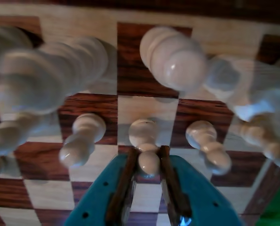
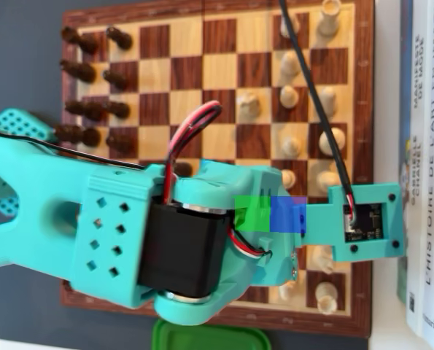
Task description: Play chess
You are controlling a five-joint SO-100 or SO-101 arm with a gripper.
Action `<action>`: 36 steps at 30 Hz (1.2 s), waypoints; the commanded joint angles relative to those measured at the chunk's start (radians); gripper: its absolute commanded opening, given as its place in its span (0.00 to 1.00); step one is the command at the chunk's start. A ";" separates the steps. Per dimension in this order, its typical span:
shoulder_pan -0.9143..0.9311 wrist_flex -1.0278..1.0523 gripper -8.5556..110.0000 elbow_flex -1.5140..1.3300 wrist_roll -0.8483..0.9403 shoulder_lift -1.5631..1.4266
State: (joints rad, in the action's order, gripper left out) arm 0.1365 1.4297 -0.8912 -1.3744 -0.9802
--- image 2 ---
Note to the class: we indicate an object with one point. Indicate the white queen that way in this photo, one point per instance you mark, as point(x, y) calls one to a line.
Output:
point(328, 180)

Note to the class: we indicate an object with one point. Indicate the white pawn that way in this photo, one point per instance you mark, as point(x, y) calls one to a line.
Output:
point(289, 96)
point(291, 147)
point(286, 29)
point(289, 65)
point(286, 291)
point(289, 179)

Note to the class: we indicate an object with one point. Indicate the illustrated cover book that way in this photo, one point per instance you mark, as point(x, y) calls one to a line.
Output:
point(405, 182)

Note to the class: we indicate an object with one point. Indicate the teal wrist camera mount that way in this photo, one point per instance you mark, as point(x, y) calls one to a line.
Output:
point(318, 218)

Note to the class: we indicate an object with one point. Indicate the dark brown knight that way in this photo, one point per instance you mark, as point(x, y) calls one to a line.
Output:
point(80, 71)

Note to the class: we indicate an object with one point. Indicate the white Gabrielle Chanel book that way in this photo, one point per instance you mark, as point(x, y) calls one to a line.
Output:
point(419, 109)

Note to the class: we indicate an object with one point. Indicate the green plastic lid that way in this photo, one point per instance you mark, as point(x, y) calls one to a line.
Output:
point(209, 339)

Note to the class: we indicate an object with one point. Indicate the white knight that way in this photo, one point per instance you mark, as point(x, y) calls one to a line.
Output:
point(322, 259)
point(248, 105)

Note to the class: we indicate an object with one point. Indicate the dark brown pawn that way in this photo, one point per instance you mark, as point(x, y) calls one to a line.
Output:
point(120, 37)
point(121, 143)
point(184, 169)
point(119, 110)
point(116, 80)

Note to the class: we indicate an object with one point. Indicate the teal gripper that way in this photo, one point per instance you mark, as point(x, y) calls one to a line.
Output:
point(280, 260)

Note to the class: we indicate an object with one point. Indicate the white king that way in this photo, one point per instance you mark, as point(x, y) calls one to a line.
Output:
point(338, 140)

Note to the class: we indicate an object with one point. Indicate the teal perforated robot base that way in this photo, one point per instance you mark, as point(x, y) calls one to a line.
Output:
point(23, 125)

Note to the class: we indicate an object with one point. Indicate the dark brown king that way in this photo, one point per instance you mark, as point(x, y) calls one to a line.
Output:
point(81, 135)

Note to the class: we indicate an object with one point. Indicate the white bishop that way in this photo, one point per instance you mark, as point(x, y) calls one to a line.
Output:
point(329, 102)

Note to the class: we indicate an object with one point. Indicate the dark brown bishop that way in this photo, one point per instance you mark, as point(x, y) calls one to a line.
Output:
point(89, 110)

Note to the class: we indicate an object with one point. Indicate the wooden folding chessboard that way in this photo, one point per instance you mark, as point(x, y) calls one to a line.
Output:
point(187, 73)

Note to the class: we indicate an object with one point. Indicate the dark brown rook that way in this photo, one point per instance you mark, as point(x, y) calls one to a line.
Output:
point(85, 41)

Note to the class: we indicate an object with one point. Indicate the white rook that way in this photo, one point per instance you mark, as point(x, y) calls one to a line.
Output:
point(326, 299)
point(329, 18)

